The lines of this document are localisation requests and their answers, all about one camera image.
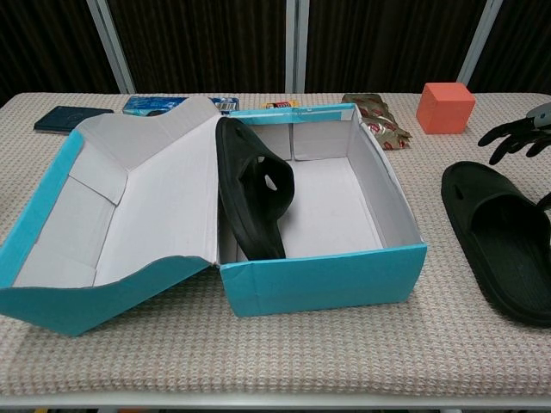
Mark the blue snack packet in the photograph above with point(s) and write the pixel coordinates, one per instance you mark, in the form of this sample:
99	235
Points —
146	103

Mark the brown gold snack packet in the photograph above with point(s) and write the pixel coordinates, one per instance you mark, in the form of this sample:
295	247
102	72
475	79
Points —
383	125

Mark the light blue cardboard shoe box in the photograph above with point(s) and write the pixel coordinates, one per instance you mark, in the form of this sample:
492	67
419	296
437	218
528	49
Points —
323	284

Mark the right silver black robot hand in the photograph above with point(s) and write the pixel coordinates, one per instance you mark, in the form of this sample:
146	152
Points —
516	133

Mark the beige woven table cloth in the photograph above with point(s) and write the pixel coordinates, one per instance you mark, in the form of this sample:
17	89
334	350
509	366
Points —
275	353

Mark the black rubber slipper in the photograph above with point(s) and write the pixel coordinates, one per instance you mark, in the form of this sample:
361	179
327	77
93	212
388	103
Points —
254	202
495	206

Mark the white partition post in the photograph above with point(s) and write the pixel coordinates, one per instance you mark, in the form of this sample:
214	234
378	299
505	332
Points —
480	43
297	43
109	47

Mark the orange cube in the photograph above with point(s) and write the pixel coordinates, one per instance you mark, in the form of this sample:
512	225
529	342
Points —
443	107

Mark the yellow snack packet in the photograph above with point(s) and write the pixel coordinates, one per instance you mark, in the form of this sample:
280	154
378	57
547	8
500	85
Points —
280	104

